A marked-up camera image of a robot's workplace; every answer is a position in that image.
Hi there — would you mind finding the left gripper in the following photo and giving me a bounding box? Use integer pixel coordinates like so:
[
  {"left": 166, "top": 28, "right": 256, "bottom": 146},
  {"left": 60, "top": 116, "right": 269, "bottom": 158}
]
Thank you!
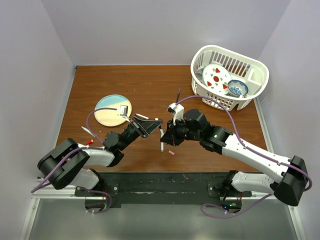
[{"left": 118, "top": 117, "right": 164, "bottom": 152}]

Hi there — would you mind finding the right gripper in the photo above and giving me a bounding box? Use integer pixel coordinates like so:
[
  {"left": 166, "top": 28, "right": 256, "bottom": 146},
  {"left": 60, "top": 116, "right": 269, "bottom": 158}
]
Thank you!
[{"left": 161, "top": 114, "right": 202, "bottom": 145}]

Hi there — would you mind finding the white marker with green end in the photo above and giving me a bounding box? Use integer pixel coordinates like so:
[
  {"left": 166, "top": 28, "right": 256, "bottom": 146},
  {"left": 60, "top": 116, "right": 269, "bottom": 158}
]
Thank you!
[{"left": 160, "top": 142, "right": 164, "bottom": 152}]

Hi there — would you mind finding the red-tipped white marker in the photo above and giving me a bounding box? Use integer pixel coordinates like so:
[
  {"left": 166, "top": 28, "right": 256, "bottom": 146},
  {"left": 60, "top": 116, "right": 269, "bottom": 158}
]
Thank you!
[{"left": 135, "top": 113, "right": 149, "bottom": 120}]

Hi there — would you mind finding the small black-tipped white marker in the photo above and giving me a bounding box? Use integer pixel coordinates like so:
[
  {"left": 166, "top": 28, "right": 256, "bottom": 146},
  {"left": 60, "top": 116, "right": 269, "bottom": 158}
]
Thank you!
[{"left": 159, "top": 128, "right": 165, "bottom": 137}]

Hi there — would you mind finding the purple pen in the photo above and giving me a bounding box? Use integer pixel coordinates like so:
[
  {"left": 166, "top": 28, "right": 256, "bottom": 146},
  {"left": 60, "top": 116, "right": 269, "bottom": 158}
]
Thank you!
[{"left": 175, "top": 88, "right": 181, "bottom": 103}]

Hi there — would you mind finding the red pen cap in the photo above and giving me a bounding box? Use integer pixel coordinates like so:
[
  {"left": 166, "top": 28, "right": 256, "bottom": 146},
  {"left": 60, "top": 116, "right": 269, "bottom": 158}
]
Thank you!
[{"left": 86, "top": 139, "right": 94, "bottom": 145}]

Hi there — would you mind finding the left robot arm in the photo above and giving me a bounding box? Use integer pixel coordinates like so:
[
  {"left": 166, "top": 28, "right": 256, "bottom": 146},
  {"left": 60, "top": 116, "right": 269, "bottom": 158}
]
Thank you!
[{"left": 33, "top": 116, "right": 163, "bottom": 196}]

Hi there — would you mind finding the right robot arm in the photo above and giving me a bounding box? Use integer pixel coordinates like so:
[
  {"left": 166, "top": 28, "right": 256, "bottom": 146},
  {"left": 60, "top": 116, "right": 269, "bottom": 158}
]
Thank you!
[{"left": 160, "top": 103, "right": 308, "bottom": 207}]

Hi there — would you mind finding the white pen at table edge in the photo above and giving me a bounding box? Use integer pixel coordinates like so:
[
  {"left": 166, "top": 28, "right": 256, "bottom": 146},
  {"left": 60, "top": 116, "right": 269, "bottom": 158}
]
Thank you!
[{"left": 81, "top": 126, "right": 95, "bottom": 137}]

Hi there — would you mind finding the round pastel plate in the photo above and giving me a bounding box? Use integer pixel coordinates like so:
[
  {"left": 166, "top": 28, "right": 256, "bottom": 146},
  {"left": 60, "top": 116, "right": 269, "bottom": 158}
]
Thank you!
[{"left": 94, "top": 94, "right": 132, "bottom": 127}]

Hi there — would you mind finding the strawberry pattern plate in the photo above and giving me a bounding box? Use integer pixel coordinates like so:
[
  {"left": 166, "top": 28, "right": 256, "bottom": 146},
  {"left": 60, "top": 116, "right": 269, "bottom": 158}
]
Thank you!
[{"left": 202, "top": 63, "right": 232, "bottom": 95}]

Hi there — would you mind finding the blue and white bowl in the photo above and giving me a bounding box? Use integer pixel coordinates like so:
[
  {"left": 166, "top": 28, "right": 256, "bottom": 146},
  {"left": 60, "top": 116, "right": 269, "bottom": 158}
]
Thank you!
[{"left": 227, "top": 79, "right": 249, "bottom": 98}]

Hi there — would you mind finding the white plastic dish basket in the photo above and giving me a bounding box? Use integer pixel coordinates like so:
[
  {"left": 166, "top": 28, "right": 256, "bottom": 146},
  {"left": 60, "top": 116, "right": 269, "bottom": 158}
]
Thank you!
[{"left": 190, "top": 45, "right": 270, "bottom": 111}]

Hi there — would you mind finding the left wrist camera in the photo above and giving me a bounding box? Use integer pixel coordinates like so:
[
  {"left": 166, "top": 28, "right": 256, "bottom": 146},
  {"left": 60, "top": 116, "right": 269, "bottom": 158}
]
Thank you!
[{"left": 117, "top": 105, "right": 131, "bottom": 122}]

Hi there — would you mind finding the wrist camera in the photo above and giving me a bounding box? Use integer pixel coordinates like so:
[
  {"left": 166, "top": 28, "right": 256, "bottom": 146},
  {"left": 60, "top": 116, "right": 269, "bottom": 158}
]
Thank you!
[
  {"left": 167, "top": 102, "right": 184, "bottom": 126},
  {"left": 117, "top": 105, "right": 131, "bottom": 122}
]

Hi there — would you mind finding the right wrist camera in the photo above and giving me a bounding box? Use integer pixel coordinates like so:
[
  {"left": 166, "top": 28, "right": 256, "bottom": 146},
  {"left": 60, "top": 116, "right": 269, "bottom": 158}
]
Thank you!
[{"left": 167, "top": 102, "right": 184, "bottom": 126}]

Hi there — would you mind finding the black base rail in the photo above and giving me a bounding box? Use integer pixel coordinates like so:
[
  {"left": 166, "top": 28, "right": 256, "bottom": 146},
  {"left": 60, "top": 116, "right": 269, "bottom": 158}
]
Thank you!
[{"left": 74, "top": 171, "right": 243, "bottom": 210}]

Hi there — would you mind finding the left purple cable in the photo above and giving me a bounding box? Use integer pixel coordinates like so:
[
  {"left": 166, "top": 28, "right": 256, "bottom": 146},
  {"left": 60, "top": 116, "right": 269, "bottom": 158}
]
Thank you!
[{"left": 30, "top": 107, "right": 121, "bottom": 214}]

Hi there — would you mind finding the purple cable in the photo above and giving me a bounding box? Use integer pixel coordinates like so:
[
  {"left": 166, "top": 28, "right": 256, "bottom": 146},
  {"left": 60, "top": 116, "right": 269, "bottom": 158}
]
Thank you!
[
  {"left": 174, "top": 94, "right": 313, "bottom": 219},
  {"left": 30, "top": 107, "right": 121, "bottom": 214}
]

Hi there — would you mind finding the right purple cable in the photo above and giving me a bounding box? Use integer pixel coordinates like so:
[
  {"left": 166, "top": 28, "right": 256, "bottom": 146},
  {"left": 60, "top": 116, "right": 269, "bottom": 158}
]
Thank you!
[{"left": 174, "top": 94, "right": 313, "bottom": 219}]

